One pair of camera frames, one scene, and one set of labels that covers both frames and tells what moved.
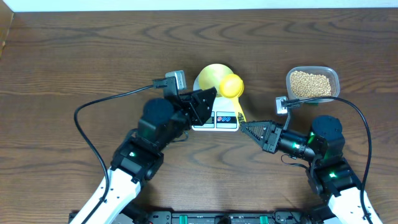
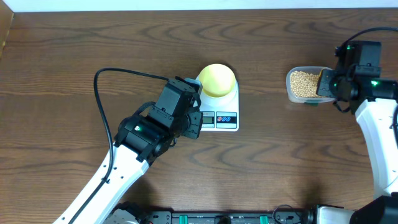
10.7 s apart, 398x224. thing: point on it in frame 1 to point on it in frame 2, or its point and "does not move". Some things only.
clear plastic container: x=311 y=81 does not move
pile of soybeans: x=303 y=85 does not move
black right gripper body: x=273 y=137 to x=330 y=84
